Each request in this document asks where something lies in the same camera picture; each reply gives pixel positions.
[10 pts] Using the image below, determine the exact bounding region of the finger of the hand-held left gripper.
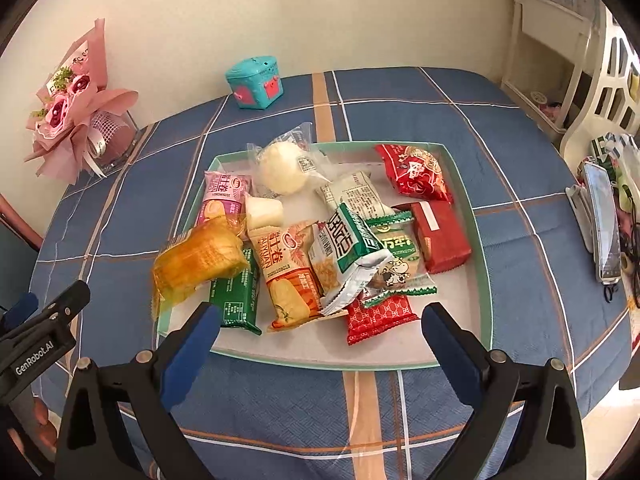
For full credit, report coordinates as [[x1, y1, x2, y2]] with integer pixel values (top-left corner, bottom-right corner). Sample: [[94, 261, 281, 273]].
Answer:
[[42, 280, 92, 321], [0, 292, 40, 333]]

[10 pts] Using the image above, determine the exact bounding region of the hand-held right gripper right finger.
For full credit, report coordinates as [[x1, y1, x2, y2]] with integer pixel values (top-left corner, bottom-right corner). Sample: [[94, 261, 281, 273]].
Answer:
[[421, 301, 587, 480]]

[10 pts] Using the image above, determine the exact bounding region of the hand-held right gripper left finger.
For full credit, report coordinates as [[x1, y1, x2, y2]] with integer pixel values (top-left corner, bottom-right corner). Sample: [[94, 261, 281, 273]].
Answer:
[[54, 301, 222, 480]]

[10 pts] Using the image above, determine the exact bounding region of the white shallow box teal rim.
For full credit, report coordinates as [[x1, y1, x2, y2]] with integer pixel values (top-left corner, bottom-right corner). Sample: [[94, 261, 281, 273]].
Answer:
[[156, 141, 493, 371]]

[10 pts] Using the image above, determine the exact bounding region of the dark green snack packet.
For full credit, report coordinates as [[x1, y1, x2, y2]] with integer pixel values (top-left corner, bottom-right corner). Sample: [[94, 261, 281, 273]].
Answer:
[[209, 242, 263, 336]]

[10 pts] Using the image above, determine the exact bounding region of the red patterned long packet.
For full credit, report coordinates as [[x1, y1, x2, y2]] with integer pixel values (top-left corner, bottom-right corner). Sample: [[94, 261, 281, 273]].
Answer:
[[346, 294, 420, 347]]

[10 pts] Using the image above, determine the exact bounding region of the orange cake packet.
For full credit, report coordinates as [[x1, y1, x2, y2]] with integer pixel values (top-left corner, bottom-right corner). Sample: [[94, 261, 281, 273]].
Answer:
[[151, 220, 251, 318]]

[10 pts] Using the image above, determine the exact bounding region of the green cow print packet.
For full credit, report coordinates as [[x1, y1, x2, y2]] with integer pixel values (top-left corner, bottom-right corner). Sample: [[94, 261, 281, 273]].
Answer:
[[360, 210, 438, 309]]

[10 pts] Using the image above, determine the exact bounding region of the dark red packet white label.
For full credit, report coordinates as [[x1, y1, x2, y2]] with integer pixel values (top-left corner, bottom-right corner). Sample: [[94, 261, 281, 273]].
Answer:
[[392, 201, 472, 275]]

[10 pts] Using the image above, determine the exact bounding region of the beige orange snack packet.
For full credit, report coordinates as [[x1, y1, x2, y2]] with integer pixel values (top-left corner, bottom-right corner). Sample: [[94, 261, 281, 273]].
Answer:
[[248, 223, 326, 333]]

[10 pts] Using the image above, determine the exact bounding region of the green and white snack packet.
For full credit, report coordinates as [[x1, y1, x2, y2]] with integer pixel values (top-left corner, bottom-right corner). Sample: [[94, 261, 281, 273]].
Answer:
[[309, 202, 396, 317]]

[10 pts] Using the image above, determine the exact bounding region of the pink snack packet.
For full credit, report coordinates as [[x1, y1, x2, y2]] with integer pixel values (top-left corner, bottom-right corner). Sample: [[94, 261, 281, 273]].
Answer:
[[194, 170, 253, 228]]

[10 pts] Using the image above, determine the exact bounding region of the small cream jelly cup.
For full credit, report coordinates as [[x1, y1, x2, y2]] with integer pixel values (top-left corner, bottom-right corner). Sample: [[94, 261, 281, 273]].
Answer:
[[244, 195, 284, 233]]

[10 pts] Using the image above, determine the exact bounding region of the red cartoon print snack packet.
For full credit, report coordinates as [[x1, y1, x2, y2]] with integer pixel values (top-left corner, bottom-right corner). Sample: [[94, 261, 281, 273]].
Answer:
[[374, 143, 454, 206]]

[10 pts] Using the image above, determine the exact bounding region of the clear packet with white bun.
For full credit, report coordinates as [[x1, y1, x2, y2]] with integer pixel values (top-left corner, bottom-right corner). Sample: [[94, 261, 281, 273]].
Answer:
[[246, 122, 333, 197]]

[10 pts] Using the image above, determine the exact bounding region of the person's left hand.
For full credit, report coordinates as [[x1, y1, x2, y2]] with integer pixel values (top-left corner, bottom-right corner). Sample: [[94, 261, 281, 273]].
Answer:
[[32, 402, 56, 447]]

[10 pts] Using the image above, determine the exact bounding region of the pink framed dark panel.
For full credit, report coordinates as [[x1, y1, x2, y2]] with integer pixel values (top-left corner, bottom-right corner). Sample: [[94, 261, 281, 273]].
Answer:
[[0, 195, 43, 311]]

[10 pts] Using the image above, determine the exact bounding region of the blue plaid tablecloth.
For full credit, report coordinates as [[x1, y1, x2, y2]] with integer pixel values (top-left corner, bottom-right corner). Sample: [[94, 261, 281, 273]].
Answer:
[[32, 66, 633, 480]]

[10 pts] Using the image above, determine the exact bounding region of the clear glass vase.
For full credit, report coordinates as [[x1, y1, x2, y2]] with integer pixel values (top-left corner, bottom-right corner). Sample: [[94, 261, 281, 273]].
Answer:
[[87, 110, 140, 170]]

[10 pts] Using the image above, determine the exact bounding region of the pink flower bouquet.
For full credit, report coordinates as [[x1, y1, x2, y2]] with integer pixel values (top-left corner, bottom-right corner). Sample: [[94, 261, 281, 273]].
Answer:
[[24, 17, 140, 186]]

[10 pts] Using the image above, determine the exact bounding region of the smartphone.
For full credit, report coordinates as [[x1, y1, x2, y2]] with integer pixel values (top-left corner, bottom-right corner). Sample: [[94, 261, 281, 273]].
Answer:
[[582, 161, 623, 282]]

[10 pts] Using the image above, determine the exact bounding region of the pile of plastic bags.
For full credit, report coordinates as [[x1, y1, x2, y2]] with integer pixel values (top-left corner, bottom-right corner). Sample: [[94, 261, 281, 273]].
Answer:
[[590, 132, 640, 211]]

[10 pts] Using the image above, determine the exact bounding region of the white lattice chair back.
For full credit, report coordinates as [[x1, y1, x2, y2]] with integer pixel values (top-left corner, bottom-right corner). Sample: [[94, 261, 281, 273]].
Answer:
[[559, 5, 640, 166]]

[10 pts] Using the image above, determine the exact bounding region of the teal toy box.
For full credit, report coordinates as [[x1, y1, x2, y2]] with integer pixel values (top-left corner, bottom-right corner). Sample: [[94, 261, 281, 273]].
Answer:
[[225, 55, 282, 110]]

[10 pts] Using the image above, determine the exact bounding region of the white shelf unit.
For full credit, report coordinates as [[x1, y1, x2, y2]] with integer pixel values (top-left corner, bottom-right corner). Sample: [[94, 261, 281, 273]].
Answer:
[[500, 0, 601, 133]]

